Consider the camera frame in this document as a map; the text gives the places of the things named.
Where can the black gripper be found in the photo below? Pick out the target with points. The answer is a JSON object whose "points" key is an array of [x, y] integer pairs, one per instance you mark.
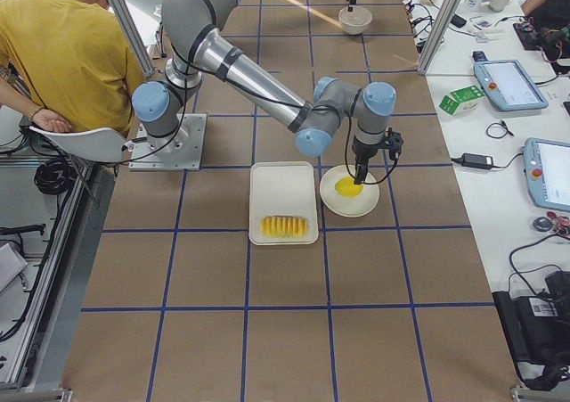
{"points": [[362, 151]]}

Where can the yellow lemon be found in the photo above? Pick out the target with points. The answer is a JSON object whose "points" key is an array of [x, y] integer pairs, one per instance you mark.
{"points": [[346, 187]]}

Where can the white bowl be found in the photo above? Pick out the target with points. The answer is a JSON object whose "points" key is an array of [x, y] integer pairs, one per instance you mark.
{"points": [[354, 20]]}

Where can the cream round plate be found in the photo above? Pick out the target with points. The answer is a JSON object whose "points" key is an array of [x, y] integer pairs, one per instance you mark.
{"points": [[344, 197]]}

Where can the cream rectangular tray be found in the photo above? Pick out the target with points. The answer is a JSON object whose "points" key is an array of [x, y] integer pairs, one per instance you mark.
{"points": [[282, 189]]}

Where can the sliced yellow food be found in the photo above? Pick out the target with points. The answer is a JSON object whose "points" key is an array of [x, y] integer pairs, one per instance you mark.
{"points": [[284, 226]]}

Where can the black laptop charger brick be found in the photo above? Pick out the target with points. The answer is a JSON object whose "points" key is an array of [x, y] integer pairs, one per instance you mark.
{"points": [[477, 161]]}

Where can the green white carton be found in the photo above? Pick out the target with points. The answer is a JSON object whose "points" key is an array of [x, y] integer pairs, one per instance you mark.
{"points": [[461, 100]]}

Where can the upper teach pendant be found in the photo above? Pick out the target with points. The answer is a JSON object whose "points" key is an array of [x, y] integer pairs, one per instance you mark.
{"points": [[508, 86]]}

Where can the teach pendant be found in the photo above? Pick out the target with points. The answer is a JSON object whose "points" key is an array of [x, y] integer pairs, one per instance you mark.
{"points": [[508, 86], [547, 173]]}

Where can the lower teach pendant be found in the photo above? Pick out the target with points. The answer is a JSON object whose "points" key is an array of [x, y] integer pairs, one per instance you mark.
{"points": [[547, 173]]}

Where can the white chair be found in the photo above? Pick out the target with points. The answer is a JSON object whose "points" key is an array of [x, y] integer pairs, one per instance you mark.
{"points": [[100, 145]]}

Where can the person in yellow shirt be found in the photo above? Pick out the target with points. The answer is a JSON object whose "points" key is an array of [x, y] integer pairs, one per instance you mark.
{"points": [[74, 59]]}

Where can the aluminium frame post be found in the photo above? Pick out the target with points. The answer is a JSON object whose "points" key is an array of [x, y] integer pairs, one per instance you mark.
{"points": [[434, 40]]}

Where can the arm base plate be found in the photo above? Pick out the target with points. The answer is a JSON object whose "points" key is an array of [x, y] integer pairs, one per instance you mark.
{"points": [[180, 152]]}

